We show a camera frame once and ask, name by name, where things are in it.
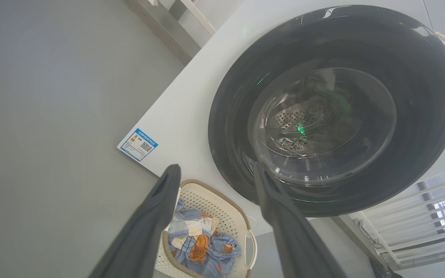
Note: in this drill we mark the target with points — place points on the blue white energy label sticker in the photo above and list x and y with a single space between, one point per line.
138 144

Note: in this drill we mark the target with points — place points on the blue printed denim garment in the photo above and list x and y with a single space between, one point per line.
222 251

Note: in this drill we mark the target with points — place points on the perforated steel washing machine drum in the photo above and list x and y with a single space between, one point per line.
307 123

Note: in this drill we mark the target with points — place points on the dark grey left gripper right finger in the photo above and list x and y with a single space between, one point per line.
296 239

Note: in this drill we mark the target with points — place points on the cream perforated laundry basket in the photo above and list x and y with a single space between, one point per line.
226 208

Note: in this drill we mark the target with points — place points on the white metal railing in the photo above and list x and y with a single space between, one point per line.
431 216
191 15

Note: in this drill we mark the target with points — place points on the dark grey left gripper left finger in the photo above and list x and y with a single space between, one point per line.
145 231

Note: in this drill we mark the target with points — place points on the white front-load washing machine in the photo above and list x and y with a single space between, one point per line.
184 116

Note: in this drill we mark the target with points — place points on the round black glass washer door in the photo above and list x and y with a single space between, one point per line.
419 116

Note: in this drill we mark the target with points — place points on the cream blue orange striped garment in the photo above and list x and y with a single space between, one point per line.
191 227

